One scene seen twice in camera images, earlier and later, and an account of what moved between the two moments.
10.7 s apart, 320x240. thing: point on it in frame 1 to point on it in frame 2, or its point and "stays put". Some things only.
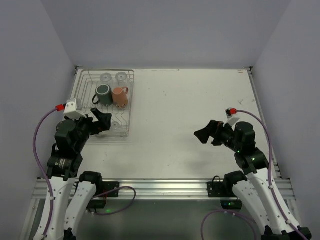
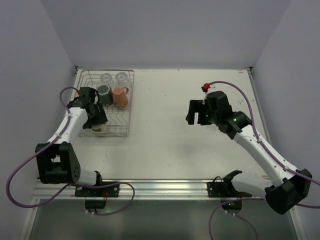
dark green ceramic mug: [104, 94] stays put
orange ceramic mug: [120, 96] stays put
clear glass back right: [121, 78] stays put
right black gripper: [216, 132] to [200, 111]
